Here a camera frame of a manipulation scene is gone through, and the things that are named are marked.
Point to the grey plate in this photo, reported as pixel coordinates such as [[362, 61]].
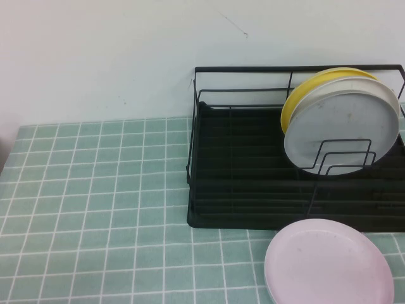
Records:
[[341, 126]]

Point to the yellow plate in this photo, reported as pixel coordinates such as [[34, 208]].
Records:
[[288, 111]]

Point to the pink plate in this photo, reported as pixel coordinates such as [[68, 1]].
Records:
[[326, 266]]

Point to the cream white plate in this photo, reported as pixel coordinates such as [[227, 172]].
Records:
[[364, 85]]

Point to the black drip tray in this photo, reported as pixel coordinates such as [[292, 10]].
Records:
[[253, 142]]

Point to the green checkered tablecloth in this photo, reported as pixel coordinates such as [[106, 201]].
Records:
[[95, 190]]

